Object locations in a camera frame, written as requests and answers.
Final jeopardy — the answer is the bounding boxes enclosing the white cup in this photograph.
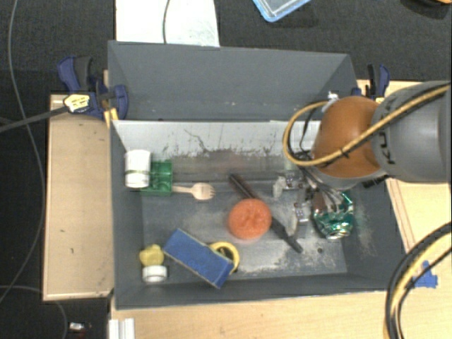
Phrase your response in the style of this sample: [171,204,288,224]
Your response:
[124,149,153,189]

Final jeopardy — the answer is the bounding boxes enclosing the wooden fork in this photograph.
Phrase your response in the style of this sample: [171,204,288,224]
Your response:
[172,182,217,202]

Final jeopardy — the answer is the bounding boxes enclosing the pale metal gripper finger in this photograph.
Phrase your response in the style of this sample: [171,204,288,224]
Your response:
[272,173,299,198]
[286,203,309,239]

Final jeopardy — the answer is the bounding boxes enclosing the green crushed can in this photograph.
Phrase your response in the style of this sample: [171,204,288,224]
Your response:
[311,191,355,242]

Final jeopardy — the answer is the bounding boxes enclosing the white tape roll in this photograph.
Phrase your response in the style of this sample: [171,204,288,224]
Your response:
[141,264,168,283]

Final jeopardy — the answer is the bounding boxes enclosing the blue sponge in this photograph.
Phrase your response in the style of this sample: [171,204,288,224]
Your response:
[162,228,235,290]

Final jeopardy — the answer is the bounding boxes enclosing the green plastic box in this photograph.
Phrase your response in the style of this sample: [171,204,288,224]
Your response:
[140,160,174,198]

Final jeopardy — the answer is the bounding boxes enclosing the yellow toy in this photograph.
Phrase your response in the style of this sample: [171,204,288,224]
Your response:
[138,244,165,266]

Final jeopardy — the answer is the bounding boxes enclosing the long black tool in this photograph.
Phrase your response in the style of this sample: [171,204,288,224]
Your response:
[228,174,304,254]

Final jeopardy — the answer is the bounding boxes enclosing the orange round sponge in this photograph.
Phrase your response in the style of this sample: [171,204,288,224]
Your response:
[227,198,273,241]

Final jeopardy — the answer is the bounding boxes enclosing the pale wood board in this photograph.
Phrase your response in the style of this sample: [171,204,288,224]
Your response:
[42,93,116,302]

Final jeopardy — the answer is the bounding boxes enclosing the grey metal bin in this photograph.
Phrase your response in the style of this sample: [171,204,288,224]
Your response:
[107,40,407,310]

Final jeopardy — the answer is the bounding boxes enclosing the yellow tape ring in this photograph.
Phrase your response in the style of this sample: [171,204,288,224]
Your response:
[209,242,242,273]

